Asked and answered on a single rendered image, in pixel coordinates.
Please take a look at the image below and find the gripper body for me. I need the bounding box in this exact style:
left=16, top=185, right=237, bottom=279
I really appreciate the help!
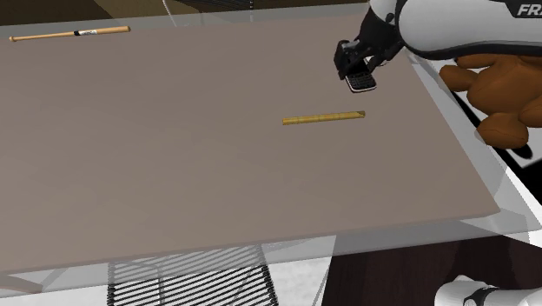
left=354, top=7, right=405, bottom=65

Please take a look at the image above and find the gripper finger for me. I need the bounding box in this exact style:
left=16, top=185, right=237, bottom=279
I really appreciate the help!
left=333, top=39, right=372, bottom=81
left=365, top=56, right=389, bottom=73

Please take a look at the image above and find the black keypad phone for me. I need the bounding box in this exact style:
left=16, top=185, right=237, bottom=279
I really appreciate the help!
left=344, top=59, right=379, bottom=94

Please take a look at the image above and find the yellow wooden ruler stick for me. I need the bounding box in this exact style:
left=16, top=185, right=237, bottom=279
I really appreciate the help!
left=281, top=110, right=367, bottom=126

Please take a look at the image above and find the brown teddy bear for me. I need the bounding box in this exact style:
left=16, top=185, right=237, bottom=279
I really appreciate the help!
left=438, top=52, right=542, bottom=150

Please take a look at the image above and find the wooden baseball bat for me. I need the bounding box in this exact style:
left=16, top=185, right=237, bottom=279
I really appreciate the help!
left=9, top=25, right=132, bottom=43

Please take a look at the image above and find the black wire chair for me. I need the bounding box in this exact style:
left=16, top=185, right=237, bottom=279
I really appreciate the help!
left=105, top=243, right=281, bottom=306

